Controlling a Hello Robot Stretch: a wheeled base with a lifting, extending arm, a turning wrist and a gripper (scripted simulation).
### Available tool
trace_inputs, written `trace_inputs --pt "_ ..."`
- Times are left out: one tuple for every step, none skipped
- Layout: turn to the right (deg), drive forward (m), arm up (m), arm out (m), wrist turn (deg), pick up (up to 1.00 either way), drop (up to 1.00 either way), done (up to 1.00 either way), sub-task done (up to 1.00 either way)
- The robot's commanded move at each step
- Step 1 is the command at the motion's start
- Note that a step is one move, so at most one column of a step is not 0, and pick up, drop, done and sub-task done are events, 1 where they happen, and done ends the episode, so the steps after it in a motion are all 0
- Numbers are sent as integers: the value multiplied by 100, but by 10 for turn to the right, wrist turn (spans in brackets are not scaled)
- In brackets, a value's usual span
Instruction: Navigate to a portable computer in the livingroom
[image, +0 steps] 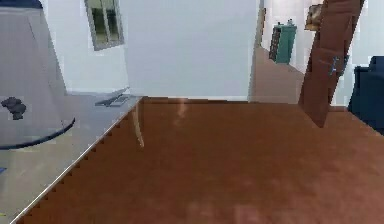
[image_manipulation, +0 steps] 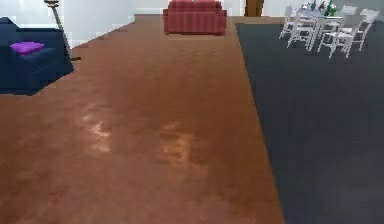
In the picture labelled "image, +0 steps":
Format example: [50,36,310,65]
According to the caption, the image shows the brown room door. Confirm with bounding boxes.
[298,0,366,129]

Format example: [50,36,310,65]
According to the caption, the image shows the grey table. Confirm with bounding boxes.
[0,90,146,224]

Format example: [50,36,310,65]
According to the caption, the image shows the teal cabinet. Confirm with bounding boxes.
[268,19,298,65]

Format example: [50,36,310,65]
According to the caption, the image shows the dark blue sofa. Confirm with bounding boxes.
[347,55,384,136]

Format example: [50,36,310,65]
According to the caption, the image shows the grey laptop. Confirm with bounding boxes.
[94,86,131,108]

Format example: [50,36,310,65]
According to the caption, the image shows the framed wall picture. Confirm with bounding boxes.
[304,3,324,32]

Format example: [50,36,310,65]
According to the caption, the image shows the grey framed window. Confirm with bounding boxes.
[83,0,126,52]

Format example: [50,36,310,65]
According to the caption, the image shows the grey door handle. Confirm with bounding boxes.
[328,56,341,76]

